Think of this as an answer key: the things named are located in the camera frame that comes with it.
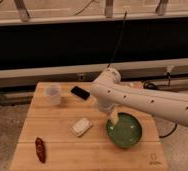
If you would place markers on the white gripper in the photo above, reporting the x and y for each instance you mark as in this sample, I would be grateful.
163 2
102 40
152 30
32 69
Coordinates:
114 116

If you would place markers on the white sponge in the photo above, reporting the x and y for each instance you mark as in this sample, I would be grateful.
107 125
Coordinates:
81 126

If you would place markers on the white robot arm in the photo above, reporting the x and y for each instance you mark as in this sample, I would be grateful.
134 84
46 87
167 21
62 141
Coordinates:
108 91

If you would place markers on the translucent ceramic cup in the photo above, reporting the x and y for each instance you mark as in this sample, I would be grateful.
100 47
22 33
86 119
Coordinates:
53 94

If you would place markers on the green bowl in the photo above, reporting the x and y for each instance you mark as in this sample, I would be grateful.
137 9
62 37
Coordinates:
126 133

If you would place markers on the black rectangular block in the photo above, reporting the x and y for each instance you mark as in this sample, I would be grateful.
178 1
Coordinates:
80 92

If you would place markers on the dark red chili pepper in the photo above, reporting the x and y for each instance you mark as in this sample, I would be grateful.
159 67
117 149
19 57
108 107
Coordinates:
40 150

